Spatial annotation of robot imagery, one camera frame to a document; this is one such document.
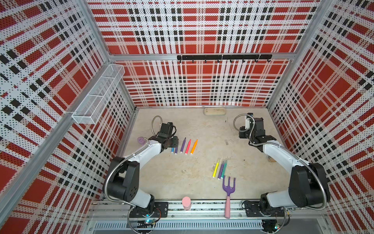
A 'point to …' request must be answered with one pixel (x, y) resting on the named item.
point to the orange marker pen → (194, 147)
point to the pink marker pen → (188, 146)
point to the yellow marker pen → (216, 167)
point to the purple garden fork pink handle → (228, 189)
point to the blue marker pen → (172, 149)
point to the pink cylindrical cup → (186, 202)
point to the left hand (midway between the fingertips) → (175, 139)
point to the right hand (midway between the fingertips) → (243, 128)
